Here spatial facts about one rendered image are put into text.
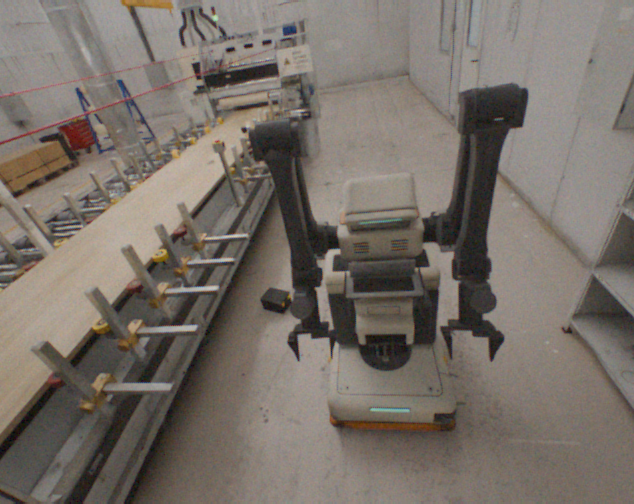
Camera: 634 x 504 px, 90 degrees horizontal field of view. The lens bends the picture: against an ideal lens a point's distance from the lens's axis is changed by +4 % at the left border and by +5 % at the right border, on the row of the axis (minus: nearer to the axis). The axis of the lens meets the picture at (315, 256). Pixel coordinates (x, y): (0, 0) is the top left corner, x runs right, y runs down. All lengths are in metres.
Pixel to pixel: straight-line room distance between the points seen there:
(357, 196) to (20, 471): 1.47
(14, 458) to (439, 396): 1.66
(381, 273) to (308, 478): 1.16
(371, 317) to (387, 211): 0.52
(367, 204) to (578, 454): 1.59
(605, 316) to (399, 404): 1.40
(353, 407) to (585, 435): 1.11
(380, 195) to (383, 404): 1.08
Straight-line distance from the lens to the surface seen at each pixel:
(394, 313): 1.30
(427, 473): 1.89
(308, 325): 0.91
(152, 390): 1.37
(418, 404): 1.72
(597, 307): 2.52
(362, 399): 1.72
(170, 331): 1.50
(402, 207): 0.95
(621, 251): 2.27
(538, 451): 2.05
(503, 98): 0.73
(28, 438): 1.65
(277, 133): 0.71
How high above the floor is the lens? 1.77
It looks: 35 degrees down
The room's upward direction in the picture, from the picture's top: 11 degrees counter-clockwise
